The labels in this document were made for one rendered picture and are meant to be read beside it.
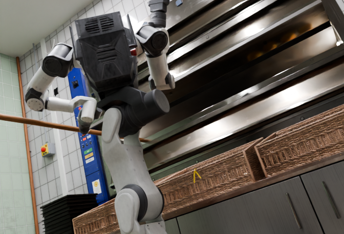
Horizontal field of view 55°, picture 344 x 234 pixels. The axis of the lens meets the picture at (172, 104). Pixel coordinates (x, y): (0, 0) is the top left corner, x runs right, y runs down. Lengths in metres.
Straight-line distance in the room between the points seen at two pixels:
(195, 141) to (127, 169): 0.95
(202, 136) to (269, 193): 0.86
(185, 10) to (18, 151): 1.95
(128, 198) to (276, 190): 0.60
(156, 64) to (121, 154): 0.52
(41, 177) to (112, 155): 1.89
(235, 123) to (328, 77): 0.60
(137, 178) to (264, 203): 0.54
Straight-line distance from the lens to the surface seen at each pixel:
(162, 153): 2.34
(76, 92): 2.98
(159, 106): 1.30
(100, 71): 1.39
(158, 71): 1.66
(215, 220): 1.56
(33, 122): 1.82
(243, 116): 2.11
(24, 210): 3.19
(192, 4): 2.54
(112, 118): 1.36
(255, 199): 1.48
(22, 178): 3.26
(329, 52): 2.08
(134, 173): 1.32
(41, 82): 1.70
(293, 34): 2.16
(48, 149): 3.06
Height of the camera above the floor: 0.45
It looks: 22 degrees up
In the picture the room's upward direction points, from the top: 17 degrees counter-clockwise
